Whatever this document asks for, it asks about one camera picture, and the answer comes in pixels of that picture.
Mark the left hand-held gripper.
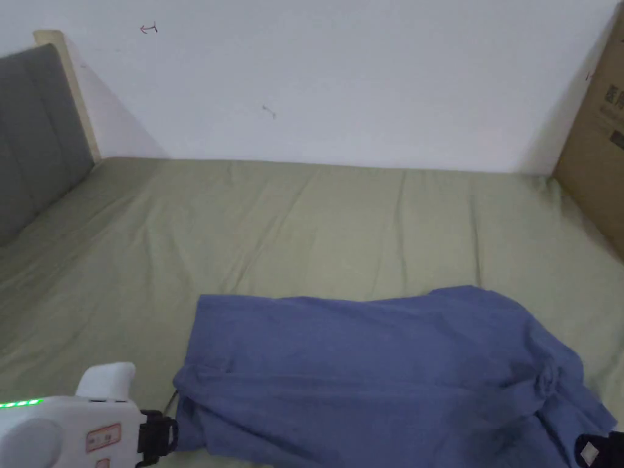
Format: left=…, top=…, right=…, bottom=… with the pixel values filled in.
left=0, top=361, right=181, bottom=468

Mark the dark blue shirt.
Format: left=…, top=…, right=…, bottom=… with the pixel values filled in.
left=173, top=285, right=619, bottom=468

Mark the bed with pale green sheet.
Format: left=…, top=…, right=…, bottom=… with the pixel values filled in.
left=0, top=155, right=624, bottom=468

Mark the brown cardboard carton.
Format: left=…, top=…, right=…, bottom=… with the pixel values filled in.
left=552, top=4, right=624, bottom=266

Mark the grey padded headboard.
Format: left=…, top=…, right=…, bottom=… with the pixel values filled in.
left=0, top=30, right=103, bottom=247

